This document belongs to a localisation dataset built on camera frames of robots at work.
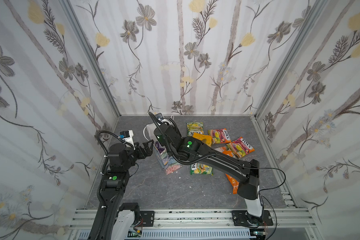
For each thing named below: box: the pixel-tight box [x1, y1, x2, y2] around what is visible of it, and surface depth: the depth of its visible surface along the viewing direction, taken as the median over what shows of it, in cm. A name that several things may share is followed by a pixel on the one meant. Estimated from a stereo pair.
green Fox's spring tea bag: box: [186, 122, 204, 137], surface depth 112 cm
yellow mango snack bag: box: [192, 132, 213, 148], surface depth 103 cm
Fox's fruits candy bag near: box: [226, 137, 255, 159], surface depth 100 cm
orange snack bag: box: [214, 145, 234, 158], surface depth 100 cm
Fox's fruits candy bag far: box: [207, 128, 231, 144], surface depth 106 cm
